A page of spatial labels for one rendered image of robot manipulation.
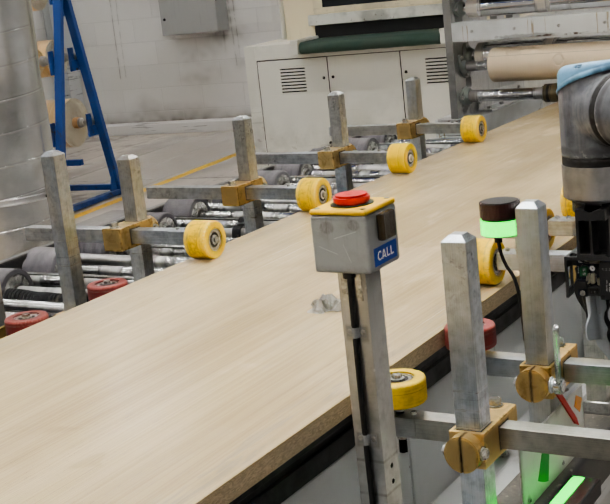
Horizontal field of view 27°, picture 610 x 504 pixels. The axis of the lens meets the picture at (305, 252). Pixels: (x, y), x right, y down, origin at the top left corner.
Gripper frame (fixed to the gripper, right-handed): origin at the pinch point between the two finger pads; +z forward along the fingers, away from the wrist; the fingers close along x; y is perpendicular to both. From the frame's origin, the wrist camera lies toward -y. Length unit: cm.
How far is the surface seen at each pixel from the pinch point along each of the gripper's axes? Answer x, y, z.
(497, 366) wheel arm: -24.5, -20.8, 11.3
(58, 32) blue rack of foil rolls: -518, -509, -24
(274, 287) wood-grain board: -75, -40, 6
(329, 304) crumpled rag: -57, -29, 5
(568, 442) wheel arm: -5.2, 4.8, 11.5
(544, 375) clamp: -14.7, -14.2, 9.7
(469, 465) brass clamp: -16.3, 11.5, 13.1
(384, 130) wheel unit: -128, -199, 2
